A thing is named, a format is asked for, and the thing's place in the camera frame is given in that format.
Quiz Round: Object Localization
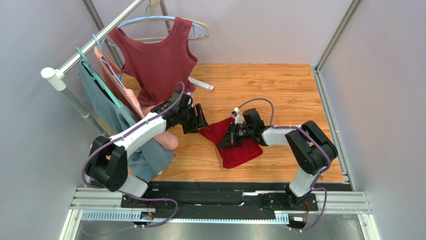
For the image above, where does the blue wire clothes hanger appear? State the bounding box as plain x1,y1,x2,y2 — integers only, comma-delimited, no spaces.
92,34,125,89

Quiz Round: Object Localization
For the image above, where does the red cloth napkin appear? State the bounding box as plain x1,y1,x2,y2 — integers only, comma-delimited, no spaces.
199,117,263,169

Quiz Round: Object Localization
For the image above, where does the wooden clothes hanger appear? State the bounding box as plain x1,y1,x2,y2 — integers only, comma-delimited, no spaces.
136,0,212,43

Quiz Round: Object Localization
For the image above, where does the white clothes rack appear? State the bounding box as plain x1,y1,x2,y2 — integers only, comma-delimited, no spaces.
40,0,215,177

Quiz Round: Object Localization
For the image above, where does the teal clothes hanger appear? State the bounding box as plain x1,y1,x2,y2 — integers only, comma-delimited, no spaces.
75,47,122,108

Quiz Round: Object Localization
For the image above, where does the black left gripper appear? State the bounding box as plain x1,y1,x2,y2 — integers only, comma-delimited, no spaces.
179,104,211,135

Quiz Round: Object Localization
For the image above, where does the light blue clothes hanger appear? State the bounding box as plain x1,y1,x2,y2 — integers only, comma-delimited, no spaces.
117,15,211,44

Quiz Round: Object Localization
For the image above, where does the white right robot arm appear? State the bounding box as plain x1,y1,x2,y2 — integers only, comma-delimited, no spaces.
218,108,338,206

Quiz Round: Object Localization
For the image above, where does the maroon tank top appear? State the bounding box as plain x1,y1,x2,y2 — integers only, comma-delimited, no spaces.
109,27,198,107

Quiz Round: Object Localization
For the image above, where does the pink hanging shirt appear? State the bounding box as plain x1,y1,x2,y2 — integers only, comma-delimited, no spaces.
94,46,179,150

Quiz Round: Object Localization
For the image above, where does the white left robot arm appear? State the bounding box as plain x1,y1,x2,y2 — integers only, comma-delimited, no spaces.
81,91,210,198

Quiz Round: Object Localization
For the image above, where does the grey-blue hanging shirt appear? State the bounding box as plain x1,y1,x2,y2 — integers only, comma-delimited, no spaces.
77,61,179,182

